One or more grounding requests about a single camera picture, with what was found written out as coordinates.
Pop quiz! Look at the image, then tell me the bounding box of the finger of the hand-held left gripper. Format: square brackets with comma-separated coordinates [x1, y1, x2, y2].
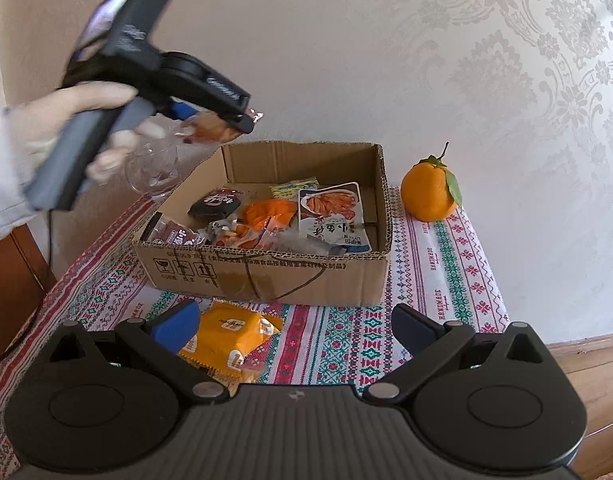
[169, 100, 257, 135]
[199, 65, 252, 113]

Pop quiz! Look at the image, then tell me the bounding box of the yellow-green snack packet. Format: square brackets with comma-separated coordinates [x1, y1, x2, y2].
[270, 176, 321, 200]

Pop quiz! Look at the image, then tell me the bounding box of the orange fruit with leaf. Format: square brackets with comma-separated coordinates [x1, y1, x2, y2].
[401, 142, 462, 223]

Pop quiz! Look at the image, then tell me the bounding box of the dark grey snack packet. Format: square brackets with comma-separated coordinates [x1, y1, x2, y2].
[286, 232, 347, 260]

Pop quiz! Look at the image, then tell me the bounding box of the orange plastic bag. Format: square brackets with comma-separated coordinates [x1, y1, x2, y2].
[239, 198, 300, 233]

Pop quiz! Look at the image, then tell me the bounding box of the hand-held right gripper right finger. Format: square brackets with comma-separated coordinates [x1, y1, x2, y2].
[363, 303, 550, 403]

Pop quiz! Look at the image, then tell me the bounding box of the clear packet with orange pieces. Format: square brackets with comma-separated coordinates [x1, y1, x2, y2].
[206, 215, 287, 251]

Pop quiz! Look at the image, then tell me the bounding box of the cardboard box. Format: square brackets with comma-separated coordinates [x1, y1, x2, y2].
[130, 140, 392, 308]

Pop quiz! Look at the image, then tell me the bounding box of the orange-yellow snack packet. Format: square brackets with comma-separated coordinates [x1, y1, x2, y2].
[179, 300, 283, 386]

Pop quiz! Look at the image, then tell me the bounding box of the white snack packet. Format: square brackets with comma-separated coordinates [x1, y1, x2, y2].
[297, 182, 373, 253]

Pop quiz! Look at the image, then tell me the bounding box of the black snack packet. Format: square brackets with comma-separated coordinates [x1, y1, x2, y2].
[188, 187, 244, 220]

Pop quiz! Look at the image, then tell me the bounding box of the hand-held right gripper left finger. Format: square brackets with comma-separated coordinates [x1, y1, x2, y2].
[51, 299, 227, 401]

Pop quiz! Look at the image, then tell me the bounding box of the person's left hand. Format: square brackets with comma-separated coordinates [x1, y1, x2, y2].
[9, 81, 180, 186]

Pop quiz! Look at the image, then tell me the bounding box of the wooden cabinet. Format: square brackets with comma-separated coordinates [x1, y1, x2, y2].
[0, 225, 57, 371]

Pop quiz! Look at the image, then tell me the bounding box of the patterned tablecloth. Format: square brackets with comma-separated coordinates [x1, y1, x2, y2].
[0, 187, 512, 480]

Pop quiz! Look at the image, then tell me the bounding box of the clear red snack packet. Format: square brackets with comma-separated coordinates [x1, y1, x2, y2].
[189, 107, 264, 146]

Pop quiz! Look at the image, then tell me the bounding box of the clear glass mug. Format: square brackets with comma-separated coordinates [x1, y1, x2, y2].
[124, 115, 202, 203]

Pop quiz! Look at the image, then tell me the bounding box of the clear brown cake packet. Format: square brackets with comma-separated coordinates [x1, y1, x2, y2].
[146, 212, 207, 247]

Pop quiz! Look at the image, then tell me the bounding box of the person's left forearm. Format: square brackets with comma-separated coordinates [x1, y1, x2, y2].
[0, 105, 42, 256]

